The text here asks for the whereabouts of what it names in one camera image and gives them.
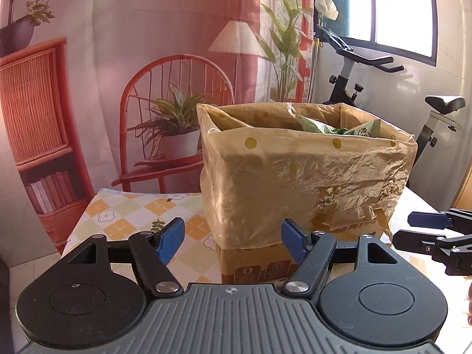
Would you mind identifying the green snack bag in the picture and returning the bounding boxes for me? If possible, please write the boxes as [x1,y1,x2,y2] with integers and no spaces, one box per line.
[295,115,381,137]

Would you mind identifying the person's right hand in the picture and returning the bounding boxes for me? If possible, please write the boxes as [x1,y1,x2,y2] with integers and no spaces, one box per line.
[467,282,472,326]

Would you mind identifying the checkered floral tablecloth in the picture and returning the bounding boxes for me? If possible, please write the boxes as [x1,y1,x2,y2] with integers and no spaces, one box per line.
[60,187,472,289]

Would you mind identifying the cardboard box with plastic liner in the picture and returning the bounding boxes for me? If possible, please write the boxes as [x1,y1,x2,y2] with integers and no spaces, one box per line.
[196,101,419,285]

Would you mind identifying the black exercise bike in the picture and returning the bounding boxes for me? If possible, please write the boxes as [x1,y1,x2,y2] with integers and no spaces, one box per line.
[313,25,466,177]

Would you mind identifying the printed room scene backdrop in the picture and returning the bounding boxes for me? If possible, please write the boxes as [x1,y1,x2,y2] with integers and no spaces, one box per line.
[1,0,314,263]

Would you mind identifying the white cloth on pole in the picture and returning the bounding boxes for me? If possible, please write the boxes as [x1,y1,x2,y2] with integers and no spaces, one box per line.
[314,0,338,21]

